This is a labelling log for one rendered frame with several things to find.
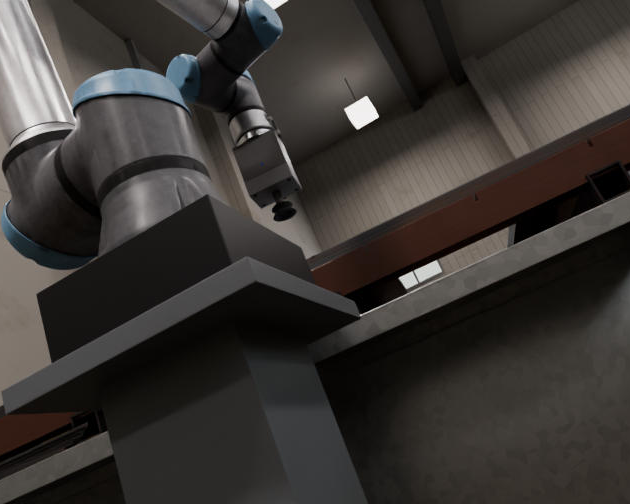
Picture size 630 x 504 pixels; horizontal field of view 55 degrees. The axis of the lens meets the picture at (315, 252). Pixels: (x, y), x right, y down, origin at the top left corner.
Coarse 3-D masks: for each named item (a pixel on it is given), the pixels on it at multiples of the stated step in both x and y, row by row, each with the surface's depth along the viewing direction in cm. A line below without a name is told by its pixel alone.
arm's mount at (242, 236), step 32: (160, 224) 49; (192, 224) 48; (224, 224) 48; (256, 224) 55; (128, 256) 49; (160, 256) 48; (192, 256) 47; (224, 256) 46; (256, 256) 51; (288, 256) 58; (64, 288) 51; (96, 288) 50; (128, 288) 49; (160, 288) 47; (64, 320) 50; (96, 320) 49; (128, 320) 48; (64, 352) 50
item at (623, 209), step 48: (528, 240) 68; (576, 240) 67; (624, 240) 84; (432, 288) 70; (480, 288) 68; (528, 288) 86; (336, 336) 71; (384, 336) 87; (0, 480) 79; (48, 480) 77; (96, 480) 96
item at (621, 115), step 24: (600, 120) 94; (624, 120) 93; (552, 144) 95; (504, 168) 96; (456, 192) 97; (408, 216) 98; (552, 216) 116; (360, 240) 99; (312, 264) 101; (384, 288) 117; (0, 408) 110
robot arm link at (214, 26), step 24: (168, 0) 90; (192, 0) 91; (216, 0) 93; (192, 24) 95; (216, 24) 95; (240, 24) 96; (264, 24) 97; (216, 48) 101; (240, 48) 99; (264, 48) 100; (240, 72) 104
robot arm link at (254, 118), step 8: (248, 112) 110; (256, 112) 111; (264, 112) 113; (232, 120) 111; (240, 120) 110; (248, 120) 110; (256, 120) 110; (264, 120) 111; (232, 128) 112; (240, 128) 110; (248, 128) 109; (256, 128) 110; (264, 128) 111; (232, 136) 113; (240, 136) 110
